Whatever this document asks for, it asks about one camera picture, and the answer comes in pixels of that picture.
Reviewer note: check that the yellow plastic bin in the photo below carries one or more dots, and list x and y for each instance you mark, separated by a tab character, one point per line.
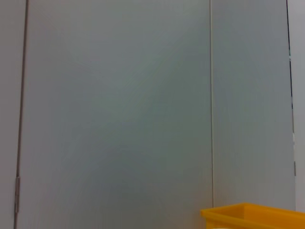
252	218

